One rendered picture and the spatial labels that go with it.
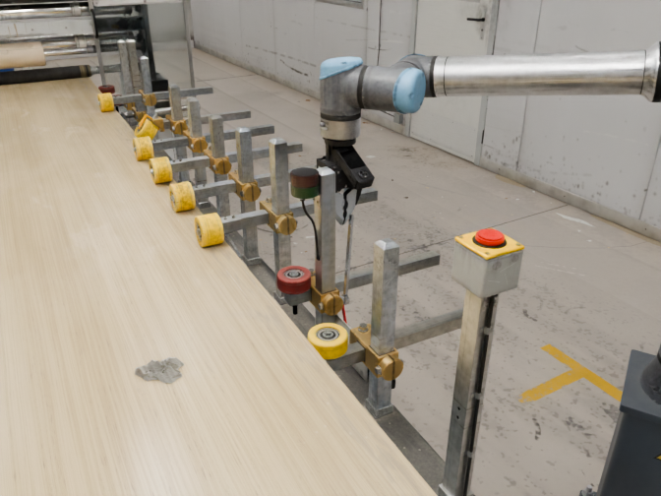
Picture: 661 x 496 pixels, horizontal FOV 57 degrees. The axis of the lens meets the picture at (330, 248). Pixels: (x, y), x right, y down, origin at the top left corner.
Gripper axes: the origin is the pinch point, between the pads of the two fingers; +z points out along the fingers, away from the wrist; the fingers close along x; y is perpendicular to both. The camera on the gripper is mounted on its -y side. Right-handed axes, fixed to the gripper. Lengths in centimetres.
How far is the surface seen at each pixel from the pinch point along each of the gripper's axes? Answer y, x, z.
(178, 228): 36.4, 30.9, 10.5
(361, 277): -3.0, -3.5, 14.8
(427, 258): -3.0, -23.4, 14.5
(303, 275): -2.8, 12.2, 10.1
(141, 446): -39, 57, 10
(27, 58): 249, 51, -3
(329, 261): -7.2, 7.8, 5.4
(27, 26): 249, 48, -19
